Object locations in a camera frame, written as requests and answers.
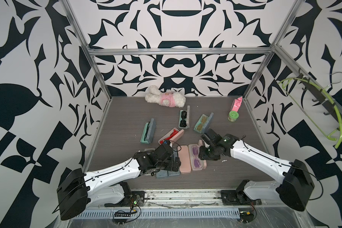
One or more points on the grey case black sunglasses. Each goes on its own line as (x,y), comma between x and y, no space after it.
(184,118)

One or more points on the grey case far left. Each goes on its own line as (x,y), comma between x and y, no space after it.
(148,132)

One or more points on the grey case gold glasses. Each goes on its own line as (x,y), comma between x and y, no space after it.
(203,123)

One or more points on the green lidded jar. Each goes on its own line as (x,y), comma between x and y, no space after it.
(233,116)

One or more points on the grey case white sunglasses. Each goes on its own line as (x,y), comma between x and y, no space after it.
(171,173)

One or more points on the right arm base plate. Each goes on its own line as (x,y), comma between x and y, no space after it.
(234,198)

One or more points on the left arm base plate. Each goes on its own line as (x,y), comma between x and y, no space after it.
(137,198)

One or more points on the grey case tortoise sunglasses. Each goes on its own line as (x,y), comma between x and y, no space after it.
(162,174)

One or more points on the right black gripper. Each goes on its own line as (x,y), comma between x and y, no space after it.
(202,156)

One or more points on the pink bottle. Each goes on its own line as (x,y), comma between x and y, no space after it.
(236,104)

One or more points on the pink case purple glasses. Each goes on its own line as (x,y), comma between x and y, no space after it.
(196,163)

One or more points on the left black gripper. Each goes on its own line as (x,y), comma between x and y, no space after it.
(169,166)

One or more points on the pink case red glasses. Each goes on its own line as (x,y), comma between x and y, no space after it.
(173,136)

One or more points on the black connector box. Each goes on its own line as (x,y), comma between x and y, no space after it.
(246,217)

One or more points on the white plush toy pink shirt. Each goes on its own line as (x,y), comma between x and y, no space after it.
(168,98)

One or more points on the black usb hub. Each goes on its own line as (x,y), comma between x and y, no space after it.
(122,216)

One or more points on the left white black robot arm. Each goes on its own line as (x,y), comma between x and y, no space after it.
(80,190)

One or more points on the pink case brown glasses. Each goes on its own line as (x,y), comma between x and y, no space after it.
(184,157)

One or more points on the black wall hook rail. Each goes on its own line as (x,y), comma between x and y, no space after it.
(318,96)

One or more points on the green clothes hanger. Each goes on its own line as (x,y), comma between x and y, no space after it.
(336,134)

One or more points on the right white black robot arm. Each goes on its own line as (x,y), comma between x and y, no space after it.
(291,181)

